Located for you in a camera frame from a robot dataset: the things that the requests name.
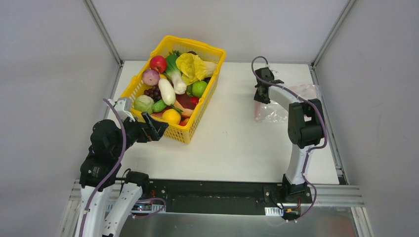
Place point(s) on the dark purple grapes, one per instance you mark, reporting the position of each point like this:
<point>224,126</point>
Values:
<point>154,93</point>

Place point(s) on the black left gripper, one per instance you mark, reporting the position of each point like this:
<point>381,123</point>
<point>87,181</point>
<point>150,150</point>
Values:
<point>145,131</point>

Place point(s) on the clear zip top bag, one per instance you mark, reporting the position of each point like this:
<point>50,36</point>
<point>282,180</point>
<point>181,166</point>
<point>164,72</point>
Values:
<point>278,109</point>

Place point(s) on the purple onion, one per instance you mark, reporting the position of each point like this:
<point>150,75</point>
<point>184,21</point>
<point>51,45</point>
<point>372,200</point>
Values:
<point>150,77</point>

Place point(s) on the yellow lemon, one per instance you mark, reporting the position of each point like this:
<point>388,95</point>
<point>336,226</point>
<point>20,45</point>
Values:
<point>171,116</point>

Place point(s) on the aluminium frame rail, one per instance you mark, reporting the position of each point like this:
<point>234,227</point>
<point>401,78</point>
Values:
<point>336,211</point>

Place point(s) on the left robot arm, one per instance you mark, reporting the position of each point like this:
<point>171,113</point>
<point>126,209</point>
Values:
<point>99,174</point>

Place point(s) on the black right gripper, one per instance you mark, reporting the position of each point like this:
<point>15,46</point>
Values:
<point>262,92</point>

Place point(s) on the small red tomato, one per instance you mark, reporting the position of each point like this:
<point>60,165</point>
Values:
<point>194,100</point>

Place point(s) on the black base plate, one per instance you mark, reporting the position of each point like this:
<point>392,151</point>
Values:
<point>213,197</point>

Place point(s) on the yellow napa cabbage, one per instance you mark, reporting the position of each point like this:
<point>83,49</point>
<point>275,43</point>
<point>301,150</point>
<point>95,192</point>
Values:
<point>193,68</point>

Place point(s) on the green apple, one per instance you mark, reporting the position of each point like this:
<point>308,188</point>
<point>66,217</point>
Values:
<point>198,88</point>

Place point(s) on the red apple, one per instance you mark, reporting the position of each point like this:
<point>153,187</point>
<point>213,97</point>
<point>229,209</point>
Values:
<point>158,63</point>

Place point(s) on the pale green cabbage head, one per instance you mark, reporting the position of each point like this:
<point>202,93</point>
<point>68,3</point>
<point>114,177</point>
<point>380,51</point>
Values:
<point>144,103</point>

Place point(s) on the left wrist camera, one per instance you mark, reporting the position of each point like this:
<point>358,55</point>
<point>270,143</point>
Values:
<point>123,106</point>

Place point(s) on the white radish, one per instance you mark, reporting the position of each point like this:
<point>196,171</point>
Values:
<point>167,92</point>

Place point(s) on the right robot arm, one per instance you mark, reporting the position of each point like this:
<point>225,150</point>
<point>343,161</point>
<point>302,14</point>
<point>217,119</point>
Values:
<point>306,129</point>

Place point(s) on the yellow plastic basket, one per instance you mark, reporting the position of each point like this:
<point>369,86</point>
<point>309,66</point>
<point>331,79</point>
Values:
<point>182,132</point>

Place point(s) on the green cucumber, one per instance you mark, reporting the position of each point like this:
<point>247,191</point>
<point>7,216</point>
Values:
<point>159,106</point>

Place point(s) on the green white bok choy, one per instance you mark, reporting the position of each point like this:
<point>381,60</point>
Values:
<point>174,74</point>

